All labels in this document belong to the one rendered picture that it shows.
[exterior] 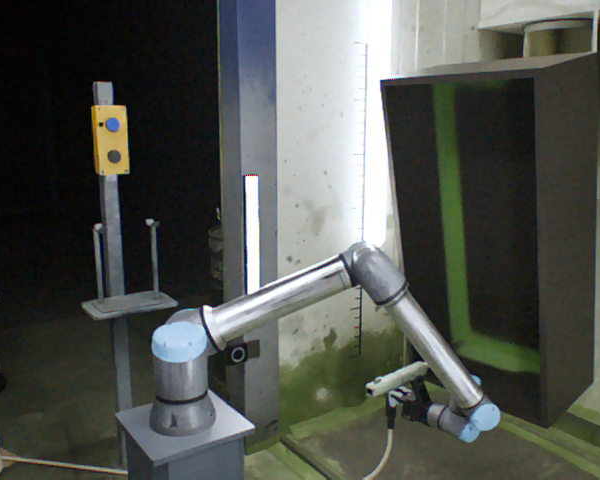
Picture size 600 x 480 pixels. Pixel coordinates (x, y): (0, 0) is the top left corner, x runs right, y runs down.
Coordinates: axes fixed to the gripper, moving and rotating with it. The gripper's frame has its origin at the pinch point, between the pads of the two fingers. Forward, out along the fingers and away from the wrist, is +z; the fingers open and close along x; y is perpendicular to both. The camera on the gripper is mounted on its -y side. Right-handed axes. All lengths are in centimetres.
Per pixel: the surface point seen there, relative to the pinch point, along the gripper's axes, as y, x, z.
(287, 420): 42, 2, 62
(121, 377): 7, -64, 92
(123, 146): -89, -56, 88
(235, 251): -42, -16, 73
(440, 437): 49, 53, 12
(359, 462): 48, 9, 23
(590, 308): -32, 49, -50
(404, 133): -92, 19, 12
